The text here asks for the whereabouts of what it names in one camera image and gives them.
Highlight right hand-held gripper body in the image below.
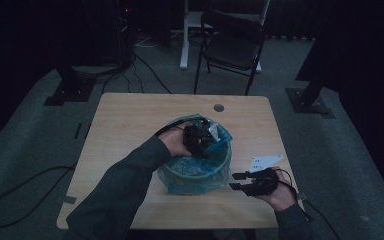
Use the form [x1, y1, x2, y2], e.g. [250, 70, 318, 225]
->
[244, 154, 285, 197]

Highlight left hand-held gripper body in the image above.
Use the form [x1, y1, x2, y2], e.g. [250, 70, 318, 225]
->
[182, 119, 222, 156]

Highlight blue plastic bag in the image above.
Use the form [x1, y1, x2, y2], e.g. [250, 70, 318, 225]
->
[156, 113, 233, 196]

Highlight green plastic bin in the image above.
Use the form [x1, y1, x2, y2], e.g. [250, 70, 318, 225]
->
[156, 113, 233, 196]

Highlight person's left hand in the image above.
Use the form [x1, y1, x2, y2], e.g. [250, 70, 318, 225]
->
[158, 121, 193, 158]

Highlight person's right hand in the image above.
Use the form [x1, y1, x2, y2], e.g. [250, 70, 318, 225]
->
[254, 167, 297, 213]

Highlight black folding chair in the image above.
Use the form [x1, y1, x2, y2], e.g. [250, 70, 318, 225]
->
[193, 10, 268, 97]

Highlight black stand base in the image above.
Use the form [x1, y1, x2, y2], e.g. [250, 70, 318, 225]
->
[285, 79, 336, 119]
[43, 63, 98, 107]

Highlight dark equipment tower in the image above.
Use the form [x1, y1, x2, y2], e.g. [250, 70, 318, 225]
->
[111, 0, 138, 69]

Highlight dark curtain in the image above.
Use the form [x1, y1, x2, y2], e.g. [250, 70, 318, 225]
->
[294, 0, 384, 204]
[0, 0, 114, 156]

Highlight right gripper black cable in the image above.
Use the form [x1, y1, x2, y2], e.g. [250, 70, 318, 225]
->
[276, 168, 343, 240]

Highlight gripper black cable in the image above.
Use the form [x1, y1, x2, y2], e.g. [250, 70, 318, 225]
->
[276, 168, 343, 240]
[0, 116, 208, 229]

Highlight black floor cables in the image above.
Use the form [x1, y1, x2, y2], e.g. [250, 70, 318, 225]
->
[101, 53, 173, 95]

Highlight white floor cable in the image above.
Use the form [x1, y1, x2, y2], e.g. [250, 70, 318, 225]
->
[134, 35, 155, 48]

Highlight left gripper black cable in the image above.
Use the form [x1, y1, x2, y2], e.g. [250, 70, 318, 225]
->
[0, 116, 208, 229]

